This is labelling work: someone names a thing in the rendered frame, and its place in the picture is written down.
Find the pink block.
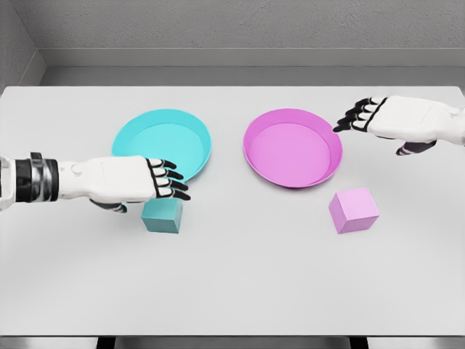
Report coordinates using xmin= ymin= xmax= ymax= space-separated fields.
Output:
xmin=328 ymin=187 xmax=381 ymax=235

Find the cyan block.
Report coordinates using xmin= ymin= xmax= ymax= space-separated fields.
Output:
xmin=140 ymin=198 xmax=183 ymax=236

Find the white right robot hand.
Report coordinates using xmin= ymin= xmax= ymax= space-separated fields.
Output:
xmin=332 ymin=95 xmax=441 ymax=157

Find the cyan plate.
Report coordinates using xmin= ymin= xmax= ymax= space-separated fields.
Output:
xmin=110 ymin=108 xmax=212 ymax=185

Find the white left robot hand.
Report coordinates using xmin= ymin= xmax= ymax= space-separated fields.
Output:
xmin=86 ymin=156 xmax=192 ymax=214

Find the pink plate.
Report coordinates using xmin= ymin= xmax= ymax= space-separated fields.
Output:
xmin=242 ymin=108 xmax=344 ymax=189

